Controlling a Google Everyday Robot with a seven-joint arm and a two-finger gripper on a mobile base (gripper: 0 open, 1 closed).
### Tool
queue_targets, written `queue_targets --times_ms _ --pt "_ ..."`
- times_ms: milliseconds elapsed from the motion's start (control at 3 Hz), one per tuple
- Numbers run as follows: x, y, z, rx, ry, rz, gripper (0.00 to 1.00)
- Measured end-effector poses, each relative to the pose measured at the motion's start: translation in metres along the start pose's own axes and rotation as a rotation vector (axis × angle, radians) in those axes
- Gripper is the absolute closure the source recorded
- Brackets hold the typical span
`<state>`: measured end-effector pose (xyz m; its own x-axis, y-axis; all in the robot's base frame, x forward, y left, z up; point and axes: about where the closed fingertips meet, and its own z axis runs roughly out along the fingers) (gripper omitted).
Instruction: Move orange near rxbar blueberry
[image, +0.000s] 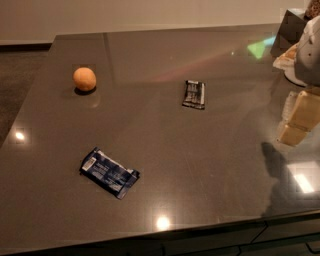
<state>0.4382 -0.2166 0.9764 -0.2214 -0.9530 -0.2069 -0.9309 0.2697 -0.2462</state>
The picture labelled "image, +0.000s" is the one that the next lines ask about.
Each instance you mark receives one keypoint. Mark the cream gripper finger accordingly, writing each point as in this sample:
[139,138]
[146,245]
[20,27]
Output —
[291,135]
[305,112]

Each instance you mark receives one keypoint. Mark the orange fruit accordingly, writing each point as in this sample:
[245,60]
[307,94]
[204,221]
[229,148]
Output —
[84,79]

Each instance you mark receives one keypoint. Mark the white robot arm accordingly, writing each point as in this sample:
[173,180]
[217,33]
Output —
[301,65]

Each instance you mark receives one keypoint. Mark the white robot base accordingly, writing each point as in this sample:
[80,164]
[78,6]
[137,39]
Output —
[290,75]

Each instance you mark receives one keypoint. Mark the black rxbar wrapper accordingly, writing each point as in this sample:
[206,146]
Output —
[194,96]

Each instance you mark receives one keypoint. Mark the blue rxbar blueberry wrapper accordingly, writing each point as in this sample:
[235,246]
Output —
[108,174]

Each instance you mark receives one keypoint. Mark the dark box on table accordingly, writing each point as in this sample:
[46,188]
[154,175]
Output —
[290,31]

